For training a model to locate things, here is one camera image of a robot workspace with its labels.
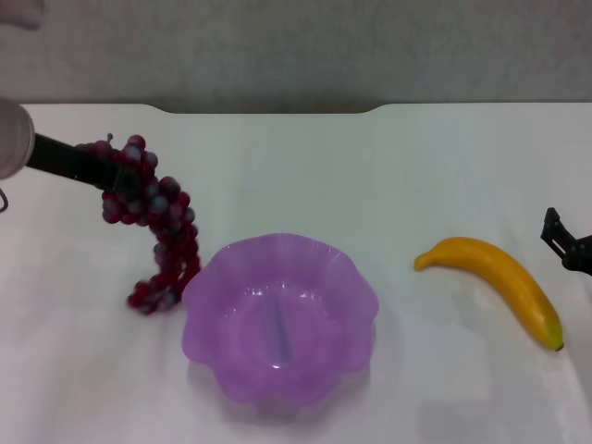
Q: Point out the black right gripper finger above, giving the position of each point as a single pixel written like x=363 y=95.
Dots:
x=554 y=230

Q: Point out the purple wavy plastic bowl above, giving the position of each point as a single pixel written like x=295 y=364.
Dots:
x=277 y=324

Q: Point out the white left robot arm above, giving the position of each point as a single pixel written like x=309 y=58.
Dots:
x=11 y=139

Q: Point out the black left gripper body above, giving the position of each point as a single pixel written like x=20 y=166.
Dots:
x=65 y=159

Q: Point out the yellow banana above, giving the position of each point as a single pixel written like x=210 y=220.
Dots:
x=509 y=273

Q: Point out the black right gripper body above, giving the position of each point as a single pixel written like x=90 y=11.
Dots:
x=582 y=254

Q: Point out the red grape bunch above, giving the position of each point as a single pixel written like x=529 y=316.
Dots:
x=166 y=217

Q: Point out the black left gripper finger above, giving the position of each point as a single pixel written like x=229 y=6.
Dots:
x=121 y=178

